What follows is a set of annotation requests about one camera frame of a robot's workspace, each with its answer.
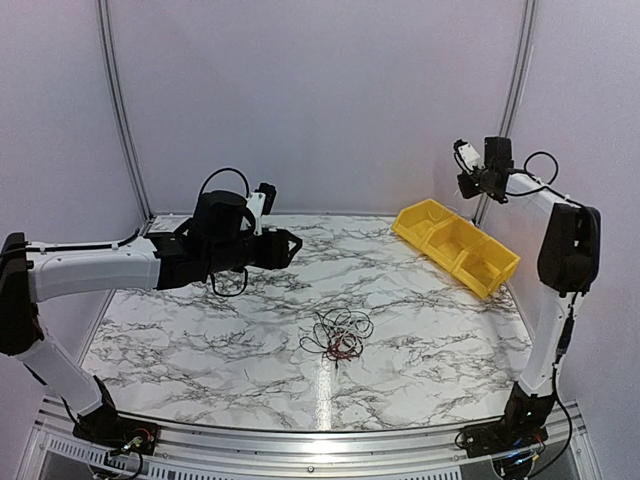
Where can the left aluminium corner post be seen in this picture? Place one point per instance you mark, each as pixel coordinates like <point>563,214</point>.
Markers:
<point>117,98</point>

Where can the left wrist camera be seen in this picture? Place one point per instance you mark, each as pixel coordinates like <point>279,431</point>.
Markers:
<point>259,204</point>

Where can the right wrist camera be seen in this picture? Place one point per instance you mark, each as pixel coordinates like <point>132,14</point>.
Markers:
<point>467,157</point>

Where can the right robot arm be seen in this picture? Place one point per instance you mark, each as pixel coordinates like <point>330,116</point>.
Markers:
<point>567,265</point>

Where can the aluminium front rail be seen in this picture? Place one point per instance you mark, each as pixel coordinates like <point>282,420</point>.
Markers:
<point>192,451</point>

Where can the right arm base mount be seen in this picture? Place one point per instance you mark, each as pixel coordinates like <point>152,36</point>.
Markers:
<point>513,454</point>

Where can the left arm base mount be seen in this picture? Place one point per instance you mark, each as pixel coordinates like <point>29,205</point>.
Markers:
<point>123,437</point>

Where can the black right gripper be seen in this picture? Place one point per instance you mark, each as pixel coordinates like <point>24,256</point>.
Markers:
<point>465,190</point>

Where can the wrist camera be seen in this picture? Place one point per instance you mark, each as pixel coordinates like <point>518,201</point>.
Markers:
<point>259,204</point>
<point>467,157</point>

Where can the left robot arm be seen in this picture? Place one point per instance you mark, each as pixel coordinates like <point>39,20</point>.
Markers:
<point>33,272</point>

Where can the yellow three-compartment bin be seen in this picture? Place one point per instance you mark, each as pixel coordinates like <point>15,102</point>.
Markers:
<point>468,254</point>

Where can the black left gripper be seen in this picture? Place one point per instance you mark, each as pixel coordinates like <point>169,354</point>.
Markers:
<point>275,255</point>

